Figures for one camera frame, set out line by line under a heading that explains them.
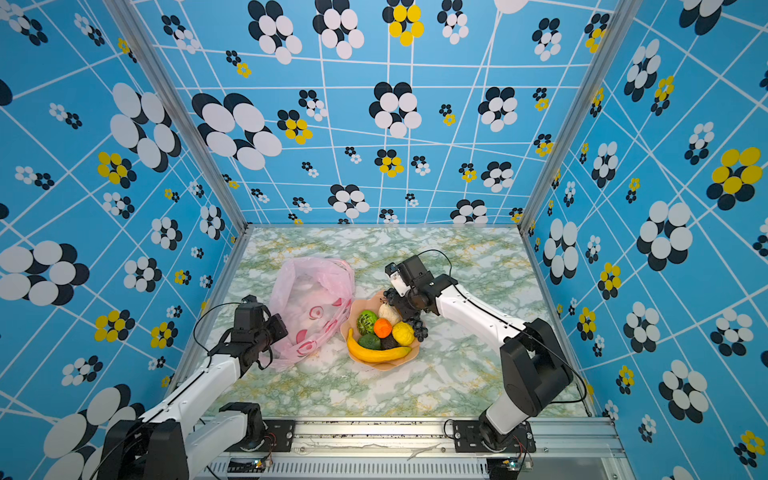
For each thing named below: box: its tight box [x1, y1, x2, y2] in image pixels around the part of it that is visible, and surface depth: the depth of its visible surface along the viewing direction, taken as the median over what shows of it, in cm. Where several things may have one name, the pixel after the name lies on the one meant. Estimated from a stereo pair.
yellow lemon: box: [392, 321, 415, 347], surface depth 86 cm
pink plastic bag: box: [263, 257, 355, 369], surface depth 96 cm
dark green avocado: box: [380, 333, 401, 350], surface depth 86 cm
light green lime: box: [358, 333, 381, 350], surface depth 84 cm
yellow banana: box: [347, 328, 412, 363], surface depth 82 cm
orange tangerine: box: [373, 318, 393, 339], surface depth 85 cm
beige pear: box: [378, 303, 403, 326], surface depth 90 cm
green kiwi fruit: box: [357, 310, 378, 335], surface depth 88 cm
